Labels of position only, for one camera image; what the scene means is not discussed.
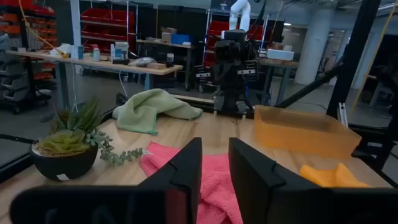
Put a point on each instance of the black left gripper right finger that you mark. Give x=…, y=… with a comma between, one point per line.
x=264, y=193

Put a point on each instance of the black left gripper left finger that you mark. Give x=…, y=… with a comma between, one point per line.
x=174, y=186

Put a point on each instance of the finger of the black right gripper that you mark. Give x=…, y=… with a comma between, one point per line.
x=247, y=76
x=203, y=79

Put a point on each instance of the pink microfiber towel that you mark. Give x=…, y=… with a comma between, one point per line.
x=214, y=180

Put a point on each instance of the light green microfiber towel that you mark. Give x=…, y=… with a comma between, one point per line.
x=146, y=109

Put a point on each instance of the orange microfiber towel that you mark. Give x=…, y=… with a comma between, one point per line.
x=335, y=177

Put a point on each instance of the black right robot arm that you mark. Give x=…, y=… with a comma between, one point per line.
x=231, y=99

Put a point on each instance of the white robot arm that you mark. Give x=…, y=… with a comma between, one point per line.
x=239, y=12

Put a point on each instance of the red bin shelving rack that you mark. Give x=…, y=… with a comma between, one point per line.
x=105, y=21
x=40, y=28
x=217, y=29

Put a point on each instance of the wooden table with grey legs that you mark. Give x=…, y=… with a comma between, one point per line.
x=278, y=63

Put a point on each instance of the white box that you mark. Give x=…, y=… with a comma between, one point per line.
x=280, y=54

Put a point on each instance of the blue box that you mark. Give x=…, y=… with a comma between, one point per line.
x=180, y=39

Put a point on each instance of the small wooden table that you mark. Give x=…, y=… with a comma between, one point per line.
x=168, y=44

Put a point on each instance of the cardboard box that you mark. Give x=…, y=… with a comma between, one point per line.
x=168, y=34

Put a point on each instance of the grey concrete column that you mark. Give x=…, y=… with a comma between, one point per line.
x=312, y=46

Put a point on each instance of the white bottle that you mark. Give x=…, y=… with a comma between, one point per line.
x=96, y=54

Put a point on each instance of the potted succulent in black bowl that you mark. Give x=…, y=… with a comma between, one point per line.
x=66, y=161

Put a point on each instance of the white and blue carton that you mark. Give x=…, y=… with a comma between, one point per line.
x=77, y=52

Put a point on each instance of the grey stacked storage bins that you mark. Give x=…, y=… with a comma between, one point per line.
x=12, y=77

